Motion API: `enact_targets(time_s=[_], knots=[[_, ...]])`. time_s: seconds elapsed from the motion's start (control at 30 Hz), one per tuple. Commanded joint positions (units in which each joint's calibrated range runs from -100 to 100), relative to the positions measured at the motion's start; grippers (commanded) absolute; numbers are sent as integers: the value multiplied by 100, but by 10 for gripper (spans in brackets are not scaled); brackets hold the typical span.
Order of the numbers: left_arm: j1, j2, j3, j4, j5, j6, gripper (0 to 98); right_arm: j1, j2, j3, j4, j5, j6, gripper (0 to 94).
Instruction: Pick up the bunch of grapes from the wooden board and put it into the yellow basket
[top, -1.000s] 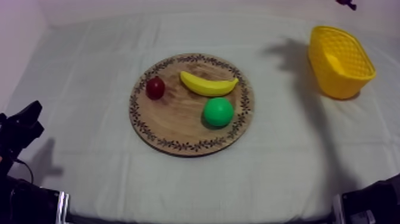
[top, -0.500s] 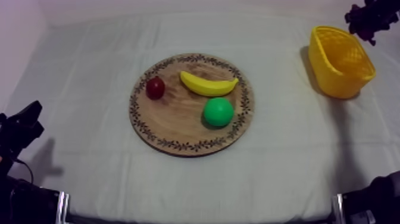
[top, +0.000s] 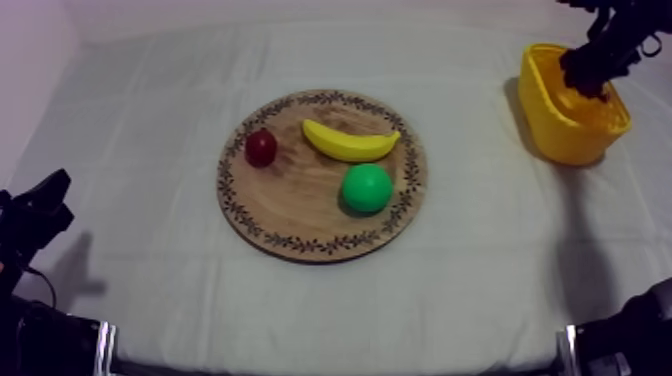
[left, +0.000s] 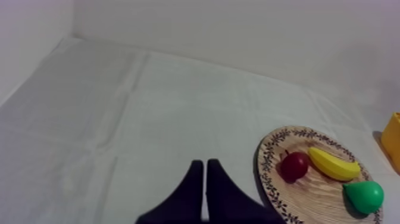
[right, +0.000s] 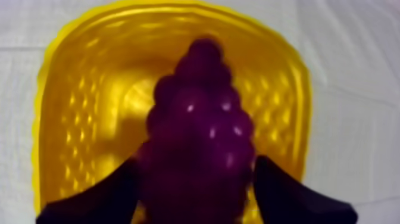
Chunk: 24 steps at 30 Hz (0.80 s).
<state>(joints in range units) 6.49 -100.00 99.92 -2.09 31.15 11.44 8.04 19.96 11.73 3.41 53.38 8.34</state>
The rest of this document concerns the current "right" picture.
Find yellow plastic basket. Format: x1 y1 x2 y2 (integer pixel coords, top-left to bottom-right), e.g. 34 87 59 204
31 0 313 224

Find purple toy grapes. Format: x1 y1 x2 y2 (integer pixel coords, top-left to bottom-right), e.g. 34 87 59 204
135 36 257 224

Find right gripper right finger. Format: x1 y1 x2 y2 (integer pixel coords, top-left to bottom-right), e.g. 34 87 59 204
252 154 359 224

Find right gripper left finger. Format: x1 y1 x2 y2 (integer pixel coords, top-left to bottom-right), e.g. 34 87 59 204
36 156 141 224

